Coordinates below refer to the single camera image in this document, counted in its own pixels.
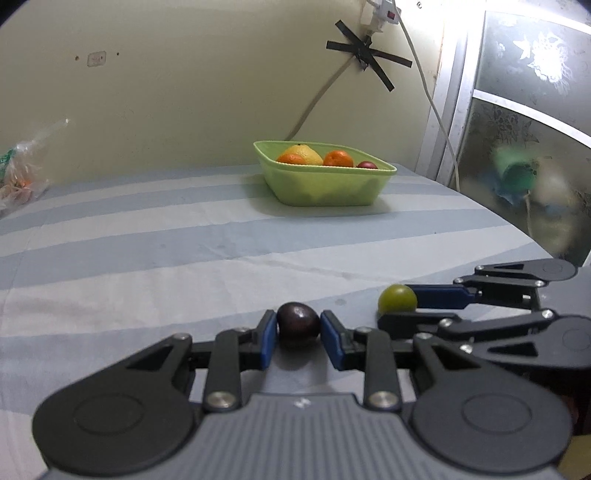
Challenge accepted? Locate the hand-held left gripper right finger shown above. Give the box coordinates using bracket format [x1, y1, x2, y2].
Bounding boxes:
[320, 310, 476, 411]

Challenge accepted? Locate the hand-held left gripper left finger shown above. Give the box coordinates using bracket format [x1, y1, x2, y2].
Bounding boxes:
[124, 309, 278, 413]

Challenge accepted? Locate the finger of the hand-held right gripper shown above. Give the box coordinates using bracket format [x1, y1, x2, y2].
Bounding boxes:
[378, 309, 591, 371]
[409, 259, 579, 311]

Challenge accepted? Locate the green plum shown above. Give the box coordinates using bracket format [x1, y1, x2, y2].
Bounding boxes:
[378, 284, 419, 317]

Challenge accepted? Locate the dark purple plum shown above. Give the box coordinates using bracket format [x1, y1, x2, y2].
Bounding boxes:
[276, 302, 321, 349]

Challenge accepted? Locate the green plastic basin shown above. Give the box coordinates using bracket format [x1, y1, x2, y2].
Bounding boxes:
[253, 140, 398, 207]

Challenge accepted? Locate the green object behind glass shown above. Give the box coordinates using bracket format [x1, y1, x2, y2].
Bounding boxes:
[489, 147, 542, 205]

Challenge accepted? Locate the striped bed sheet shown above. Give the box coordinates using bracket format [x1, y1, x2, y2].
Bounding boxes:
[0, 161, 555, 480]

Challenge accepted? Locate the yellow lemon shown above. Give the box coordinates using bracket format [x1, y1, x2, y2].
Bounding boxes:
[277, 144, 324, 166]

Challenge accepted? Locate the frosted patterned window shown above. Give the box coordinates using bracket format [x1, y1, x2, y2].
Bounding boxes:
[416, 8, 591, 268]

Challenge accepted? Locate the black tape cross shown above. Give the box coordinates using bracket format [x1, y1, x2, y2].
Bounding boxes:
[326, 20, 413, 92]

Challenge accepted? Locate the white power strip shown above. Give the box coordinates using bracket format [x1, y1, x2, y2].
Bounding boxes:
[360, 0, 402, 34]

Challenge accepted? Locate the clear plastic bag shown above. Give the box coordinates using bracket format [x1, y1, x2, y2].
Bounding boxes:
[0, 117, 70, 217]

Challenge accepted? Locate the white cable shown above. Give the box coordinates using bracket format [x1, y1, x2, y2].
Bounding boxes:
[396, 17, 461, 191]

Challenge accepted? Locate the beige cable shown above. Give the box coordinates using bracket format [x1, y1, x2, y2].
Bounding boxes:
[285, 60, 365, 142]

